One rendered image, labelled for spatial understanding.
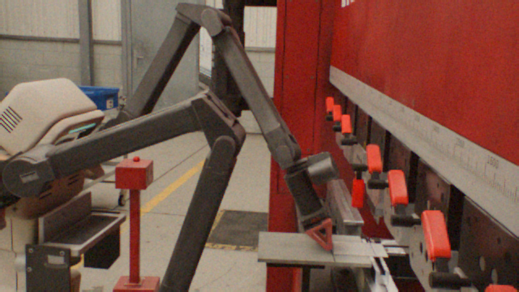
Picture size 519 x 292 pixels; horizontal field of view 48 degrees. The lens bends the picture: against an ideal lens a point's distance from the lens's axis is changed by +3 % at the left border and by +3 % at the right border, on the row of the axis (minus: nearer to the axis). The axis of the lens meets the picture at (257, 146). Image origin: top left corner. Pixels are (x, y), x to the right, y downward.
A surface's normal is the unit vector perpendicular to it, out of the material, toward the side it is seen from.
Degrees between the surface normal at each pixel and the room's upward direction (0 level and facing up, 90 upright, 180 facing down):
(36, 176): 96
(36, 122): 90
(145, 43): 90
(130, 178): 90
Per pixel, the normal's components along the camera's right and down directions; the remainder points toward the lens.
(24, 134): -0.18, 0.18
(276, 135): -0.27, -0.04
